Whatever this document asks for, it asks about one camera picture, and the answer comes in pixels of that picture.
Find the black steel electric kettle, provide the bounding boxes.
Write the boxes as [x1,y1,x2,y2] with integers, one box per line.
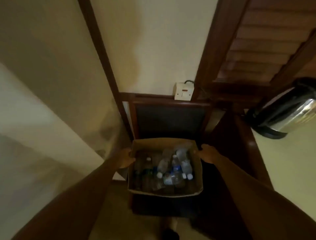
[244,77,316,139]

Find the pile of water bottles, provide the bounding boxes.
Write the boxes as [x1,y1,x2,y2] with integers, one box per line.
[133,143,194,192]

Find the brown cardboard box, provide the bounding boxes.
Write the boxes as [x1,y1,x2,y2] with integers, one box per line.
[127,137,204,198]

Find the brown louvered wooden shutter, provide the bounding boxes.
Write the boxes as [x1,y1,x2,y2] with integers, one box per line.
[215,0,316,83]
[294,55,316,78]

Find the person's left hand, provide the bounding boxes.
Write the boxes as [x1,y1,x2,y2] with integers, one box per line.
[115,147,136,170]

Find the person's right hand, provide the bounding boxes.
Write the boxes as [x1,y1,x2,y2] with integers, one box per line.
[193,144,223,165]

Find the brown wooden wall trim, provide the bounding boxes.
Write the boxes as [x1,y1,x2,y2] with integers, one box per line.
[78,0,135,141]

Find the person's left forearm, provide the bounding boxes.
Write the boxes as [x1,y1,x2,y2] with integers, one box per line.
[11,153,124,240]

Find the person's right forearm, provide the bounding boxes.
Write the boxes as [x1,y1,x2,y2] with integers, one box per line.
[212,151,316,240]

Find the white wall socket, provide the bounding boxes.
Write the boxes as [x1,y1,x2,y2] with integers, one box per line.
[174,82,195,101]

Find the dark wooden chair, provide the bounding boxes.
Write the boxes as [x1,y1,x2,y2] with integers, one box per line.
[127,98,214,218]

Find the wooden cabinet with cream top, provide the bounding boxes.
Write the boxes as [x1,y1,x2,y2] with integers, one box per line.
[211,108,316,223]

